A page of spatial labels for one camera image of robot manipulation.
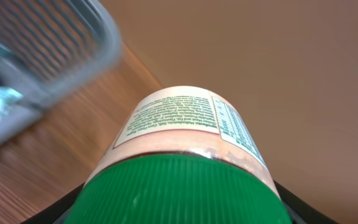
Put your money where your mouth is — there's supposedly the grey plastic shopping basket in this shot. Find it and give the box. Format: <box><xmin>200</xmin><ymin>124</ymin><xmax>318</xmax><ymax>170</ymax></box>
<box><xmin>0</xmin><ymin>0</ymin><xmax>121</xmax><ymax>145</ymax></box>

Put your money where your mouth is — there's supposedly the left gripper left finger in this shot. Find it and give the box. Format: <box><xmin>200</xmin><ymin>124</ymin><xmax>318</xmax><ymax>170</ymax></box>
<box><xmin>21</xmin><ymin>183</ymin><xmax>85</xmax><ymax>224</ymax></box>

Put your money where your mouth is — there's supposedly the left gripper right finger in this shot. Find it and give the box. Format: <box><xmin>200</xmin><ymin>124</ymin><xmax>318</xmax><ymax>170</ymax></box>
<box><xmin>274</xmin><ymin>181</ymin><xmax>337</xmax><ymax>224</ymax></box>

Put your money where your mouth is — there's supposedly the green lid spice jar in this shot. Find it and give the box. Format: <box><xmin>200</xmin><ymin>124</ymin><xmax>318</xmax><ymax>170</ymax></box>
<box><xmin>66</xmin><ymin>86</ymin><xmax>291</xmax><ymax>224</ymax></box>

